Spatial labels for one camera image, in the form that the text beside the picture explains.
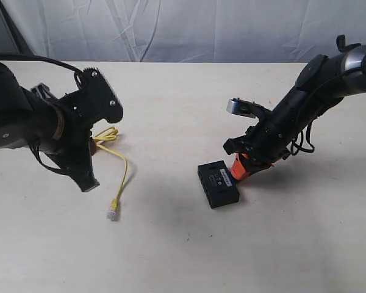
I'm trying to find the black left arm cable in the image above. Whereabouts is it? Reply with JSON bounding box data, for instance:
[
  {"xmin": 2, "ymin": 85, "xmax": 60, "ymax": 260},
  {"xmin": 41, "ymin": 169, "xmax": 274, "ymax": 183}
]
[{"xmin": 0, "ymin": 36, "xmax": 86, "ymax": 74}]

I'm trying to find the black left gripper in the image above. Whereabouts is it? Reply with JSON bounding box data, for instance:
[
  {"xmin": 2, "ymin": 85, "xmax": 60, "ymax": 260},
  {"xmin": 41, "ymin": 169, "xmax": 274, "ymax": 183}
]
[{"xmin": 30, "ymin": 82, "xmax": 100, "ymax": 193}]

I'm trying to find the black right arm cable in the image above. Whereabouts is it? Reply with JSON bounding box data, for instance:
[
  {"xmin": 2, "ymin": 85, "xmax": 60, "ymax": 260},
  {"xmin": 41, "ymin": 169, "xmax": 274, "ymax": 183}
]
[{"xmin": 289, "ymin": 51, "xmax": 366, "ymax": 155}]

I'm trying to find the black network switch box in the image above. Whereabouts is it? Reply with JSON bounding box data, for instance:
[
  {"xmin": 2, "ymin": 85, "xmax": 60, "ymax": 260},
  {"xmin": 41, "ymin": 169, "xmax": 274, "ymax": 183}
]
[{"xmin": 197, "ymin": 161, "xmax": 240, "ymax": 209}]

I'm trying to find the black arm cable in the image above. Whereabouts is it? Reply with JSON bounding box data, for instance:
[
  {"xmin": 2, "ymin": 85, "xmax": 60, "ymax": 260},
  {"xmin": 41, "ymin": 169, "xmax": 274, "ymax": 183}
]
[
  {"xmin": 289, "ymin": 51, "xmax": 366, "ymax": 155},
  {"xmin": 0, "ymin": 36, "xmax": 86, "ymax": 74}
]

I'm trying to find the white backdrop curtain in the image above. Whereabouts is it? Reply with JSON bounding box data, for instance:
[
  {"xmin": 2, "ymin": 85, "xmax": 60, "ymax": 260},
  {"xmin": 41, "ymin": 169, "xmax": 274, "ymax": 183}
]
[{"xmin": 0, "ymin": 1, "xmax": 366, "ymax": 63}]

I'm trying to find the yellow ethernet cable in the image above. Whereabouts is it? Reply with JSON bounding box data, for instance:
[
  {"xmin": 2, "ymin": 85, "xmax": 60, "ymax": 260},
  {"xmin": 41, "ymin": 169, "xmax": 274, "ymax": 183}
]
[{"xmin": 93, "ymin": 126, "xmax": 129, "ymax": 221}]

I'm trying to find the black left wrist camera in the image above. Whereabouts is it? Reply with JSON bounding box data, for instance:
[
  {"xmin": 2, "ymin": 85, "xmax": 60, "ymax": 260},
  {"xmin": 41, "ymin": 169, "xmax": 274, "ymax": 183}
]
[{"xmin": 60, "ymin": 67, "xmax": 124, "ymax": 125}]

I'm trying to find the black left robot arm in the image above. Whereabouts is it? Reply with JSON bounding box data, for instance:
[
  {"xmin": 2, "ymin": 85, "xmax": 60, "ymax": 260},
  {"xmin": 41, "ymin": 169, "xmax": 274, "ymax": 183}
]
[{"xmin": 0, "ymin": 62, "xmax": 99, "ymax": 192}]

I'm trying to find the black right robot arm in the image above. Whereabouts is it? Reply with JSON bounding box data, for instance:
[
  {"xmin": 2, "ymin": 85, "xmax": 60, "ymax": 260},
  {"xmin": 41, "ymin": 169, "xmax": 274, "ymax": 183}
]
[{"xmin": 223, "ymin": 43, "xmax": 366, "ymax": 181}]

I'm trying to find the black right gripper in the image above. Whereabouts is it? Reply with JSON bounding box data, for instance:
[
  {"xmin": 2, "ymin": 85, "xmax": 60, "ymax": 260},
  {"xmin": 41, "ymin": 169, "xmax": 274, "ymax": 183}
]
[{"xmin": 223, "ymin": 106, "xmax": 299, "ymax": 181}]

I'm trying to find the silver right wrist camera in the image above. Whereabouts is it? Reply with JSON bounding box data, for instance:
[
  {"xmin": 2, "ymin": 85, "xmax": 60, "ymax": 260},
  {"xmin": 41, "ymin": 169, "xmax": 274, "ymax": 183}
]
[{"xmin": 226, "ymin": 98, "xmax": 256, "ymax": 118}]

